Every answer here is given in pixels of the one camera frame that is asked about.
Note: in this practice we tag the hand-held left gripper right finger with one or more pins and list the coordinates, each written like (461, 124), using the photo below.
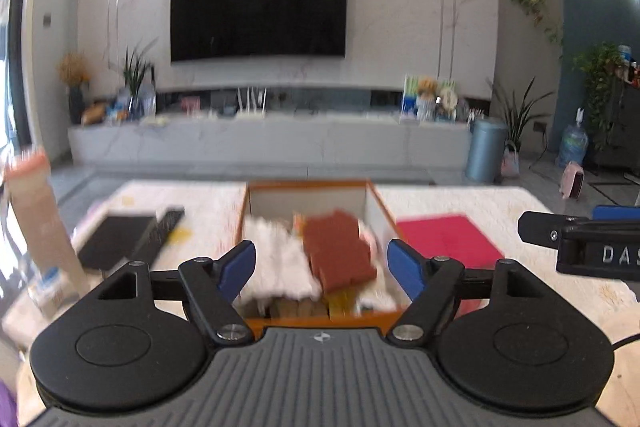
(405, 264)

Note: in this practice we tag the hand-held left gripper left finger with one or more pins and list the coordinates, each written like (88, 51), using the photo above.
(235, 267)

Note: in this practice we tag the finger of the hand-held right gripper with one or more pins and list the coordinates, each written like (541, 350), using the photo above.
(540, 227)
(617, 212)

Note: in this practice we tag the reddish brown cloth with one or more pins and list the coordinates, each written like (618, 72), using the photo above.
(340, 247)

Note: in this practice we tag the red orange cardboard box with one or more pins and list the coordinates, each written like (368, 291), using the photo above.
(310, 197)

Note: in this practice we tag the white fluffy cloth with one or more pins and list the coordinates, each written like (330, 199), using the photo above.
(280, 252)

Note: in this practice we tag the pink red box lid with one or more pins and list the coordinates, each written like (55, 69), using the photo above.
(445, 237)

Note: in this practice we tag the white textured table cover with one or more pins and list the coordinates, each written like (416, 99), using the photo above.
(475, 202)

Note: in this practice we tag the small pink bag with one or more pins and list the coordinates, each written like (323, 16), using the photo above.
(510, 162)

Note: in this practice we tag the dark cabinet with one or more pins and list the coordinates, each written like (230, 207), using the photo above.
(620, 132)

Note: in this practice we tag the blue water jug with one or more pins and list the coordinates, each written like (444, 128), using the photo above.
(574, 144)

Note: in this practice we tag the black ribbed tray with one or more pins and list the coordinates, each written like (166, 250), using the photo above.
(162, 229)

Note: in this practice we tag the blue grey trash can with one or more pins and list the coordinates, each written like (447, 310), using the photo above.
(486, 152)

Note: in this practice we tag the tall leafy floor plant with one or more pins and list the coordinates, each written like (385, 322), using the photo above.
(517, 112)

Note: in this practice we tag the black flat pad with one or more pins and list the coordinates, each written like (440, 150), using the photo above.
(112, 242)

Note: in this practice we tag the grey marble tv cabinet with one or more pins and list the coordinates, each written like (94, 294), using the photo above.
(270, 139)

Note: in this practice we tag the dotted cream cloth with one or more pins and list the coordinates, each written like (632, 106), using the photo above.
(625, 382)

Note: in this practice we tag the leafy plant on cabinet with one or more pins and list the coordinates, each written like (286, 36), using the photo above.
(597, 77)

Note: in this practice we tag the white round ornament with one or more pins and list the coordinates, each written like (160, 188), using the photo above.
(446, 99)

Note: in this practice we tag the white stick diffuser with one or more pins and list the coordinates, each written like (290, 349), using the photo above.
(250, 104)

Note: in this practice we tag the small pink box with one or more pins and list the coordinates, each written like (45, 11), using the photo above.
(190, 104)

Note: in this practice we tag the green display box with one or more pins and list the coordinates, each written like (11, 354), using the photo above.
(410, 92)

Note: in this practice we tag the small teddy bear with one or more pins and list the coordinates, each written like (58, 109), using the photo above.
(426, 89)

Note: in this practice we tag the beige tall package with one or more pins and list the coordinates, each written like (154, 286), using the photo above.
(42, 227)

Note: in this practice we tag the green plant in vase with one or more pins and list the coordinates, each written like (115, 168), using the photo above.
(137, 77)

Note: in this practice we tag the hanging vine plant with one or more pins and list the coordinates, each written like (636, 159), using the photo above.
(535, 9)

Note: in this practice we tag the yellow dried flowers in vase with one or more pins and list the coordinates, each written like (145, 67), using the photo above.
(75, 77)

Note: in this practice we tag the black television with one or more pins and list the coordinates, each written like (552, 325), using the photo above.
(260, 9)

